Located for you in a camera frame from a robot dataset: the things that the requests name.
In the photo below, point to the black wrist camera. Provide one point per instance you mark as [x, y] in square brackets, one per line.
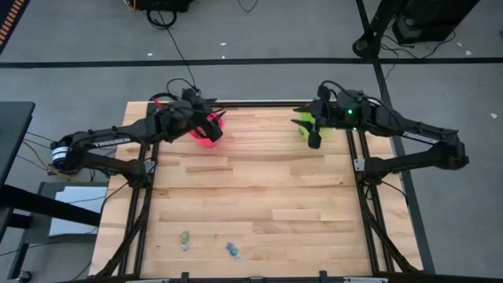
[314, 137]
[212, 131]

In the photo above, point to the black aluminium table frame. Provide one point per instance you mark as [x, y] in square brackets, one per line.
[255, 104]

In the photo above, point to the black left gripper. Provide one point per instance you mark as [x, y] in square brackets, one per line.
[184, 116]

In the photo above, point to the green candy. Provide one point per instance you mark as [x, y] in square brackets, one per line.
[184, 239]

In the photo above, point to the black equipment cart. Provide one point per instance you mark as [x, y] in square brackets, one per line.
[165, 4]

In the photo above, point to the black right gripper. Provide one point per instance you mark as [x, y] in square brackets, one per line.
[346, 112]

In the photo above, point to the black caster wheel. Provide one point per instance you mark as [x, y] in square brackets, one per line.
[24, 276]

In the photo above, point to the black desk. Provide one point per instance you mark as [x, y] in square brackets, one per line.
[13, 133]

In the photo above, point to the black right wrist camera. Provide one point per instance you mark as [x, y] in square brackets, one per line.
[314, 137]

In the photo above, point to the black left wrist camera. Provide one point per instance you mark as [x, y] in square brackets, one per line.
[212, 131]

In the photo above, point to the black stand base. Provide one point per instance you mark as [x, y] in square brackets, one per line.
[367, 45]

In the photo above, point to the black equipment box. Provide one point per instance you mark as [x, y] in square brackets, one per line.
[432, 19]

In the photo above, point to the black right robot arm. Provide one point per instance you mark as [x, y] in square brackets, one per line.
[416, 135]

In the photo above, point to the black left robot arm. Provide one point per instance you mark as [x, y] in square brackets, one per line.
[114, 139]

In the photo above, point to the black striped floor mat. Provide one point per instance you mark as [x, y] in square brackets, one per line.
[12, 19]

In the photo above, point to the black desk leg frame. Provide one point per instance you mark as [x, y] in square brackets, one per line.
[47, 204]

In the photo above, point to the blue candy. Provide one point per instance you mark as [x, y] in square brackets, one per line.
[232, 250]

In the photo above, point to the green halloween bucket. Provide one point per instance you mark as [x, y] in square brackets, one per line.
[303, 135]

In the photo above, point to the pink halloween bucket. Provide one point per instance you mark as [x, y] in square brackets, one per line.
[204, 143]

